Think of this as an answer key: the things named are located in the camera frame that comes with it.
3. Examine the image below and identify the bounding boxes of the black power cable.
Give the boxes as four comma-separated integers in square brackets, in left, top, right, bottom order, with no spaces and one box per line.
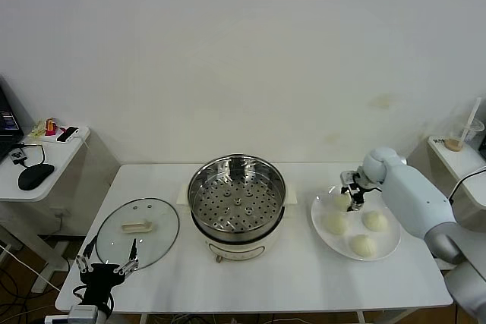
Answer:
[447,166,486,206]

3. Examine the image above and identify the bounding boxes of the black computer mouse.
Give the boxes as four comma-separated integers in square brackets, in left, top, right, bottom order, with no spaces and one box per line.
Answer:
[17,163,56,190]

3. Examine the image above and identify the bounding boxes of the stainless steel steamer basket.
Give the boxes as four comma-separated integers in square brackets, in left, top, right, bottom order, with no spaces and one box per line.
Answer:
[187,153,288,236]

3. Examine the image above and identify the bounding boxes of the black phone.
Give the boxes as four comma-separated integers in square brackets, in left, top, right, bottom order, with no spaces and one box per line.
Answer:
[55,125,81,143]

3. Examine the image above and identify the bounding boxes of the white steamed baozi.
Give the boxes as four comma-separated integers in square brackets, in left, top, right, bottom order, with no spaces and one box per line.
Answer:
[332,193,352,212]
[362,210,389,233]
[348,234,377,259]
[321,212,349,236]

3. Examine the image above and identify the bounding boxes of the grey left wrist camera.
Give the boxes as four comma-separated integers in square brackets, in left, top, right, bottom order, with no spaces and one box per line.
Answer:
[44,304,102,324]

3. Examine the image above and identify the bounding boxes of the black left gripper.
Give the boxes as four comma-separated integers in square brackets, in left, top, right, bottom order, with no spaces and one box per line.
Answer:
[74,234,140,304]

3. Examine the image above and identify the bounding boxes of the red yellow small items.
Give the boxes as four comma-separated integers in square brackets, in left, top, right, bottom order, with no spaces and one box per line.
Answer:
[44,118,62,137]

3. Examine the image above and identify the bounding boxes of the round glass pot lid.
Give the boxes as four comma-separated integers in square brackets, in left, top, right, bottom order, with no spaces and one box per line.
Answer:
[94,197,181,272]

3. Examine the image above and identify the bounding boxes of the white electric cooking pot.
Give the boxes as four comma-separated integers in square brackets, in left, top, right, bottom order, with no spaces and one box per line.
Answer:
[176,181,299,264]

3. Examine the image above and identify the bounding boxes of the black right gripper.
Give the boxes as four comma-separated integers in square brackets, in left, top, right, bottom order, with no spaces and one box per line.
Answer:
[339,168,380,213]

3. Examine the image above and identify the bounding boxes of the yellow snack packet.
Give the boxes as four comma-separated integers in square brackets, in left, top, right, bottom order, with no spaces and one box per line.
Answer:
[29,121,49,138]

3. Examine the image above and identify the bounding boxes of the clear plastic drink cup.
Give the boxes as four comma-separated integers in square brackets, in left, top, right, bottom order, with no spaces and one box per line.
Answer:
[443,118,485,153]

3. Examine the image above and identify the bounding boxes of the black laptop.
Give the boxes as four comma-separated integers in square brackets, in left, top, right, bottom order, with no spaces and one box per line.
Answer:
[0,75,26,162]

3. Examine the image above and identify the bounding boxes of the white side table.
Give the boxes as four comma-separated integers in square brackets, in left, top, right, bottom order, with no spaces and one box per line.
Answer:
[0,125,92,294]
[427,134,486,211]

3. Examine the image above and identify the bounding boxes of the white floor cable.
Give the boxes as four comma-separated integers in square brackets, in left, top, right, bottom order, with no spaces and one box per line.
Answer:
[0,244,58,291]

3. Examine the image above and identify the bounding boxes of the round white plate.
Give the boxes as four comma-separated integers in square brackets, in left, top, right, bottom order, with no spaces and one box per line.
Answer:
[310,183,402,263]

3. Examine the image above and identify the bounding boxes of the white drinking straw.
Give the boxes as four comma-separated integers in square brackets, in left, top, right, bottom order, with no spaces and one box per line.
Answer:
[457,96,482,149]

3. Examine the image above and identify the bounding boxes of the thin black device cable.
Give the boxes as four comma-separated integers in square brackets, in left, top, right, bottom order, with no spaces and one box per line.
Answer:
[18,142,47,168]

